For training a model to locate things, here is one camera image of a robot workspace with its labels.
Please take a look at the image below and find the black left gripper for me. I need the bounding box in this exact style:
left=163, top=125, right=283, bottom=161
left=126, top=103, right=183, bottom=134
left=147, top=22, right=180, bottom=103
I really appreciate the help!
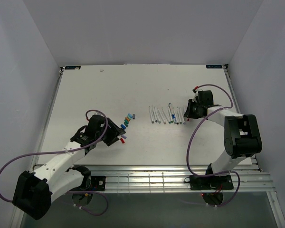
left=95, top=117, right=125, bottom=146

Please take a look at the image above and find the green capped white marker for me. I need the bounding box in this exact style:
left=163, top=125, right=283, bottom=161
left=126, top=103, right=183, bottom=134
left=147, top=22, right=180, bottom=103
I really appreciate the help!
left=178, top=107, right=184, bottom=124

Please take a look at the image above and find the black capped white marker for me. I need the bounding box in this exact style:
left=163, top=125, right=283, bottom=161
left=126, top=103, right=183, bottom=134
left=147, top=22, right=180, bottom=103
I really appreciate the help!
left=176, top=107, right=182, bottom=124

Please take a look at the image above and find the blue capped whiteboard marker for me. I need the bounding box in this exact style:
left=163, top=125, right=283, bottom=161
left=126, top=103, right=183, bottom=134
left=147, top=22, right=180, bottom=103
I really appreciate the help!
left=168, top=103, right=179, bottom=124

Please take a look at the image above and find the dark green capped marker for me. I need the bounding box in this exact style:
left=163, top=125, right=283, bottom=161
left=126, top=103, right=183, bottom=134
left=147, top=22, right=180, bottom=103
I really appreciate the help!
left=168, top=106, right=176, bottom=124

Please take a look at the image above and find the teal capped white marker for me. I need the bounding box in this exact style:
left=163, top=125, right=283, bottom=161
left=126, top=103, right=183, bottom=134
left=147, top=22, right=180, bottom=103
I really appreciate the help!
left=161, top=107, right=171, bottom=124

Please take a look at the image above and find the orange capped white marker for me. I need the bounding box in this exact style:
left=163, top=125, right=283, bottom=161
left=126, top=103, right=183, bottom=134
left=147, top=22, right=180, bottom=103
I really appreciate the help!
left=160, top=108, right=167, bottom=124

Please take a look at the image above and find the mint capped white marker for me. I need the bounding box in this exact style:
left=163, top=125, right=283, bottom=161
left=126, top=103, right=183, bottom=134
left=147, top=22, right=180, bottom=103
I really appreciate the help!
left=155, top=107, right=161, bottom=124

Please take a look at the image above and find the grey white marker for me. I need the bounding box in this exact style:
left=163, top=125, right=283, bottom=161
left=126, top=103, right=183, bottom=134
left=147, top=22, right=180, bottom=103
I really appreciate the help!
left=149, top=106, right=154, bottom=124

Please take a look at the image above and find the light blue white marker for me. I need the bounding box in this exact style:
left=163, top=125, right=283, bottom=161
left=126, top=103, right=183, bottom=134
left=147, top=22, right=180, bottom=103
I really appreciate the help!
left=152, top=105, right=158, bottom=123

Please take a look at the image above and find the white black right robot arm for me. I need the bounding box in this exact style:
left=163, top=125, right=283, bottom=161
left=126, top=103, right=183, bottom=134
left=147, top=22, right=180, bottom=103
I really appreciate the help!
left=184, top=88, right=262, bottom=189

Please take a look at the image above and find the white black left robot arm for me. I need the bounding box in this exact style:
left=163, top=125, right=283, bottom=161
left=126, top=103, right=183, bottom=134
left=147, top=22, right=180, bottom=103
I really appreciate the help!
left=12, top=114, right=126, bottom=220

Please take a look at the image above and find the blue label sticker right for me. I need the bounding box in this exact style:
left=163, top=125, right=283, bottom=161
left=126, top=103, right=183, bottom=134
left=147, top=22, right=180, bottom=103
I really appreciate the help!
left=206, top=65, right=223, bottom=69

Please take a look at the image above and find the blue label sticker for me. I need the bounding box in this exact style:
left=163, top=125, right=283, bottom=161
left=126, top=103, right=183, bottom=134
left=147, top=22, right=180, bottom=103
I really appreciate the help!
left=206, top=65, right=223, bottom=69
left=64, top=66, right=81, bottom=70

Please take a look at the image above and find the blue label sticker left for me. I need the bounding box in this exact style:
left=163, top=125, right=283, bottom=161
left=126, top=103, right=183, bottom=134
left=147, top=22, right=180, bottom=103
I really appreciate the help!
left=64, top=66, right=81, bottom=70

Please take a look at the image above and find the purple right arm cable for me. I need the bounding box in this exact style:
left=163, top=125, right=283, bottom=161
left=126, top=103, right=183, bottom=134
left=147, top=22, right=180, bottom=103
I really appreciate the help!
left=186, top=84, right=241, bottom=208

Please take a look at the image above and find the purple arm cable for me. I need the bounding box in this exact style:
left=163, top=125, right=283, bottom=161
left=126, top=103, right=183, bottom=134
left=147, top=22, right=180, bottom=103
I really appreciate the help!
left=186, top=84, right=241, bottom=208
left=0, top=109, right=109, bottom=216

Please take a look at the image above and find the right aluminium side rail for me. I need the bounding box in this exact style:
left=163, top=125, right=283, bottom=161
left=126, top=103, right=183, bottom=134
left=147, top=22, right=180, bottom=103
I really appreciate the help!
left=223, top=63, right=261, bottom=171

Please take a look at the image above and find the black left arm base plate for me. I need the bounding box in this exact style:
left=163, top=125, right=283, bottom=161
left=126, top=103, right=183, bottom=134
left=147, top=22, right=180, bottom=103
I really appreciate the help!
left=86, top=176, right=106, bottom=191

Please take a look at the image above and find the aluminium frame rail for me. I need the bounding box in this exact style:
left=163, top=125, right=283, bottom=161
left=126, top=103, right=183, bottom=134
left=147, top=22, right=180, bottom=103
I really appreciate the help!
left=16, top=165, right=276, bottom=194

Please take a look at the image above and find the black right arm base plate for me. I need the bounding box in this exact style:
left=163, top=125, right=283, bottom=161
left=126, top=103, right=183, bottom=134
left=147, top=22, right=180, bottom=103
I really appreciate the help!
left=184, top=175, right=234, bottom=190

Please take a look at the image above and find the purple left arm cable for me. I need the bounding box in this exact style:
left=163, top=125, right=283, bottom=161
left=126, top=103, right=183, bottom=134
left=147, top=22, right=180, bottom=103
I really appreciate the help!
left=0, top=109, right=109, bottom=216

